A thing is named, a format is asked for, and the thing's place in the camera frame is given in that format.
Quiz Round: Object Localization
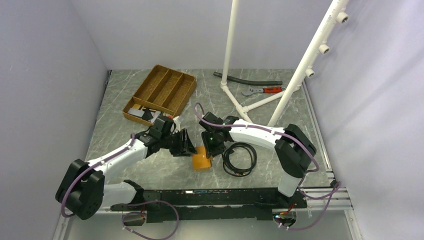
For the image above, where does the black foam tube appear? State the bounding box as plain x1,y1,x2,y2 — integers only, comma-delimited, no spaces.
227,75,283,86

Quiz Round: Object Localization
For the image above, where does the aluminium rail frame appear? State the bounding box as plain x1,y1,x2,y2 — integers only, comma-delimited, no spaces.
52,82,362,240

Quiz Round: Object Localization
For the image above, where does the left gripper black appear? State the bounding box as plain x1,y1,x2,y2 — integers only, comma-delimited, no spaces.
160,128,198,157

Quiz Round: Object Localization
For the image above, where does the white PVC pipe frame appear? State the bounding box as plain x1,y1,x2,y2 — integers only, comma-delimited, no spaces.
218,0,350,127

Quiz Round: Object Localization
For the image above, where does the coiled black cable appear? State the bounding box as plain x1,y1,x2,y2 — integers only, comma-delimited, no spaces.
221,142,258,177

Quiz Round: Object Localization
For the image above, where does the white card stack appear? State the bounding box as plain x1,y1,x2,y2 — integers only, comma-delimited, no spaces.
126,103,173,124

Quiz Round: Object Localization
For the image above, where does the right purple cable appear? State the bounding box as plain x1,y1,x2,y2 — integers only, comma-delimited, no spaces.
193,102,342,232

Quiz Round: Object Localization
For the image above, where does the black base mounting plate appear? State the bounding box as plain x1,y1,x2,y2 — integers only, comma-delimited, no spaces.
110,187,307,223

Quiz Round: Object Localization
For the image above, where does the purple cable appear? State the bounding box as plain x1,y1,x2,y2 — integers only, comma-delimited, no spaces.
60,133,180,240
193,102,342,232

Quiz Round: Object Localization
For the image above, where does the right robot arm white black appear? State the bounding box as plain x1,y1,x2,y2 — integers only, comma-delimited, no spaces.
199,112,317,208

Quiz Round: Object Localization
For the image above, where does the orange card holder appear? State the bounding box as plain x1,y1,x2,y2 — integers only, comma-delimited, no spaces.
192,146,213,171

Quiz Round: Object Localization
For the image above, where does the woven brown organizer tray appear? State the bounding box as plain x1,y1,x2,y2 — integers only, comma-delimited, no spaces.
122,64,197,126

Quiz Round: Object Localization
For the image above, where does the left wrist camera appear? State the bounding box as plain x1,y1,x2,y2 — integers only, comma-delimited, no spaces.
173,116,184,132

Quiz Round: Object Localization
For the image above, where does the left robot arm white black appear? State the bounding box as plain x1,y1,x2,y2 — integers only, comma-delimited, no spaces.
55,116,197,220

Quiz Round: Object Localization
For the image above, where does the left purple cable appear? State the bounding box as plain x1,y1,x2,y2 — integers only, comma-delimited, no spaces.
60,133,180,240

